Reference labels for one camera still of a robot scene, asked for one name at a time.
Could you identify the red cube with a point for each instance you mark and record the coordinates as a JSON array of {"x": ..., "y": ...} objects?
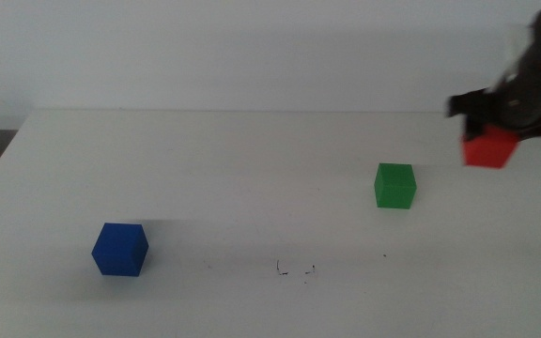
[{"x": 489, "y": 150}]

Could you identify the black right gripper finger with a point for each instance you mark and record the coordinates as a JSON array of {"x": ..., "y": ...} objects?
[
  {"x": 471, "y": 127},
  {"x": 536, "y": 131}
]

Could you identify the green cube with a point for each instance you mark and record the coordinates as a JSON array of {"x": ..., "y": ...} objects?
[{"x": 394, "y": 188}]

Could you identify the blue cube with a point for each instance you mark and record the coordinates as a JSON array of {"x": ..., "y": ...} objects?
[{"x": 119, "y": 251}]

